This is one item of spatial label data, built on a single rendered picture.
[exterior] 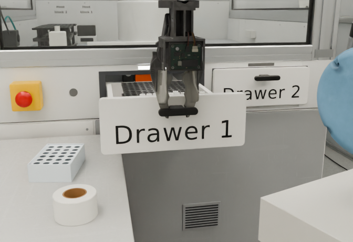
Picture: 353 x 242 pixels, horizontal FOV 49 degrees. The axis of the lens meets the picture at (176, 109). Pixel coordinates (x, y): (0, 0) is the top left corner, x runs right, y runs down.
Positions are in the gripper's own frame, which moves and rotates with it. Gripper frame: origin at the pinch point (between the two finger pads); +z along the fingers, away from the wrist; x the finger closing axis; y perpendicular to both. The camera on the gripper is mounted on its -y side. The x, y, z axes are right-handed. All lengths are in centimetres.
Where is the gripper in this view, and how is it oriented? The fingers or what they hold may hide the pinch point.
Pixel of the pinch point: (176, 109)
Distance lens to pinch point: 74.1
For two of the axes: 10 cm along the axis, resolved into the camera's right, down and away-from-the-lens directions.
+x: 9.8, -0.5, 1.8
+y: 1.9, 2.4, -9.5
